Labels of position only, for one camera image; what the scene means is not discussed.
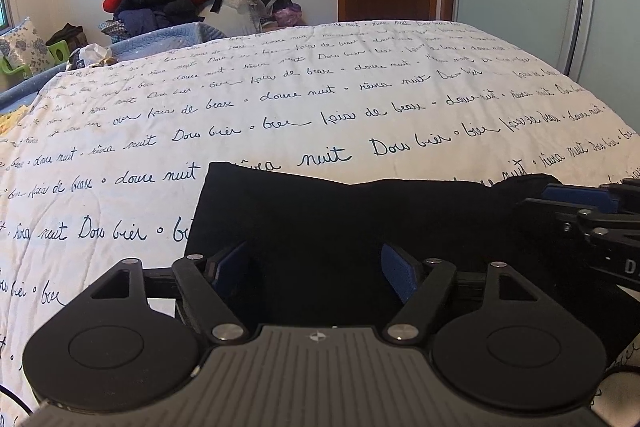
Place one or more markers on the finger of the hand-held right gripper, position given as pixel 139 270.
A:
pixel 575 196
pixel 550 213

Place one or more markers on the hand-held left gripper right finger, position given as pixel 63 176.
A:
pixel 400 269

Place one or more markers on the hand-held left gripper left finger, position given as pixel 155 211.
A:
pixel 230 263

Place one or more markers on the black pants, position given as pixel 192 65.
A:
pixel 325 217

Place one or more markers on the white script printed blanket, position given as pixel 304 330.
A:
pixel 300 107

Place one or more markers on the blue bedding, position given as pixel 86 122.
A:
pixel 165 39

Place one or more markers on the white crumpled paper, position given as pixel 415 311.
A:
pixel 92 55

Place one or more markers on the clear plastic bag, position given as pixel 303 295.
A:
pixel 242 12

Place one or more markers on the purple cloth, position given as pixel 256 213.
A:
pixel 289 15

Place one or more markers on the yellow cloth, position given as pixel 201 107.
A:
pixel 11 122

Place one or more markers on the green plastic holder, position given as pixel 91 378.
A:
pixel 56 52

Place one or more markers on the dark bag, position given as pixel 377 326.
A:
pixel 67 36

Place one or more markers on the floral pillow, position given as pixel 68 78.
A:
pixel 25 47

